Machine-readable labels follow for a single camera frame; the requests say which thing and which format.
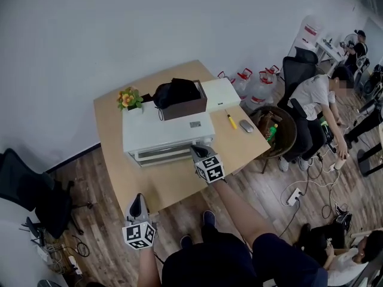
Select white side table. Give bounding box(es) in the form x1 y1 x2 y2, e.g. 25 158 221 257
315 37 348 72

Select yellow screwdriver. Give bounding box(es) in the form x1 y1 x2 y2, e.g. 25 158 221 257
224 109 238 130

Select brown box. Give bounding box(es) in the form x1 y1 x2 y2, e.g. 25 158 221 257
155 80 208 122

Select person's right forearm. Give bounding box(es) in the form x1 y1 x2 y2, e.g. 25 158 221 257
213 180 281 252

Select potted orange flowers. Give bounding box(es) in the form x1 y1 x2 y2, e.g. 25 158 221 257
116 86 145 115

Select person's right shoe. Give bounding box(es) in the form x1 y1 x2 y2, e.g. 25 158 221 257
203 210 217 227

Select white flat box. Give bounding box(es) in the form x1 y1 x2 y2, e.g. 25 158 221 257
199 77 242 114

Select black bag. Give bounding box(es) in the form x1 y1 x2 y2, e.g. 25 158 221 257
153 77 202 109

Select white toaster oven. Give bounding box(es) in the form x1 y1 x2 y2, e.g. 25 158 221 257
121 109 217 169

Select dark wicker chair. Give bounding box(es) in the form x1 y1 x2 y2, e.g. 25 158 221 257
248 105 298 175

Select white power strip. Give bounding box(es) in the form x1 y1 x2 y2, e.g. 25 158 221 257
285 187 303 207
66 255 83 276

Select brown bag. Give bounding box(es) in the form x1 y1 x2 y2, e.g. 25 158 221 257
257 109 284 132

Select black mesh office chair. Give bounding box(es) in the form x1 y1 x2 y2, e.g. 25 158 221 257
276 46 329 149
0 148 97 240

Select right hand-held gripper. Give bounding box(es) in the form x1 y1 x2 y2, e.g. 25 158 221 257
190 144 226 185

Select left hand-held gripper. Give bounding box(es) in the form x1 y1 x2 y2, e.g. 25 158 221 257
121 193 159 252

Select clear water jug red cap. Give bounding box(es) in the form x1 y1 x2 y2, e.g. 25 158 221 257
245 70 275 111
266 65 282 84
217 70 238 91
232 68 254 102

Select round wooden table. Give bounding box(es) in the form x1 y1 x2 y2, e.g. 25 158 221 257
357 124 383 178

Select green bottle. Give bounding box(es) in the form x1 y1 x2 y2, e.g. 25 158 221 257
266 123 279 142

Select grey computer mouse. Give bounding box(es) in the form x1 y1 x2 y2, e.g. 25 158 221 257
239 119 256 133

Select white water dispenser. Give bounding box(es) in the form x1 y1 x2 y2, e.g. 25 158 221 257
287 14 325 58

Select person's dark clothing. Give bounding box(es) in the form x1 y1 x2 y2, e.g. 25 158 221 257
161 225 329 287

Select person's left forearm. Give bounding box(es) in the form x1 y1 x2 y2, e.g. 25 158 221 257
136 247 163 287

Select light wooden table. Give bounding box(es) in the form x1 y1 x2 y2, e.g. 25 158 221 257
93 59 272 215

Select black router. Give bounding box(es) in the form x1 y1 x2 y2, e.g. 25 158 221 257
19 216 46 248

